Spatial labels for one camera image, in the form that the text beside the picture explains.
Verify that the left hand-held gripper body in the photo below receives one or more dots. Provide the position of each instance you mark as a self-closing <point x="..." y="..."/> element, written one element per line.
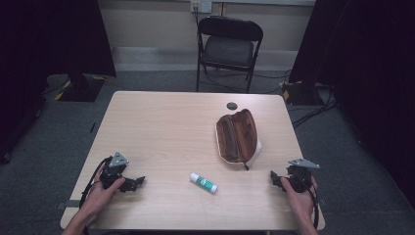
<point x="114" y="167"/>

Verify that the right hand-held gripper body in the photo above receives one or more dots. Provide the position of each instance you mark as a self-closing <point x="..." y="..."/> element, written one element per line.
<point x="300" y="174"/>

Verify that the brown pencil case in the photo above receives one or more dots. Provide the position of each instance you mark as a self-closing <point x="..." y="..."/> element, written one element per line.
<point x="237" y="136"/>

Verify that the green and white glue stick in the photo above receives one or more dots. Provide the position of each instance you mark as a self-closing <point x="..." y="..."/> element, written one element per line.
<point x="204" y="183"/>

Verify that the person's right hand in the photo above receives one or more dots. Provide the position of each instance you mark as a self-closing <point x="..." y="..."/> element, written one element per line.
<point x="299" y="199"/>

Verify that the person's left hand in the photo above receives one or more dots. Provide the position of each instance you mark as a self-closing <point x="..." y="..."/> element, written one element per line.
<point x="101" y="195"/>

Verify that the black table grommet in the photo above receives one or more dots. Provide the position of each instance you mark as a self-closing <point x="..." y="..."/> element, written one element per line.
<point x="232" y="106"/>

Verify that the black curtain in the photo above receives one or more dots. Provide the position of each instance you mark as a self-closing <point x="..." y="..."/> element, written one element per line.
<point x="365" y="81"/>
<point x="39" y="62"/>

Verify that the black folding chair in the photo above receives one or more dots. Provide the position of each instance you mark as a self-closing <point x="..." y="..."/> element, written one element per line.
<point x="228" y="49"/>

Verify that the black stand base plate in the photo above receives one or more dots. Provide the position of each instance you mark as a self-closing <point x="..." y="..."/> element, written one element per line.
<point x="298" y="92"/>
<point x="81" y="87"/>

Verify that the white wall socket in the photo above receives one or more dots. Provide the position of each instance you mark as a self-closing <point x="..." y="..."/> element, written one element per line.
<point x="201" y="6"/>

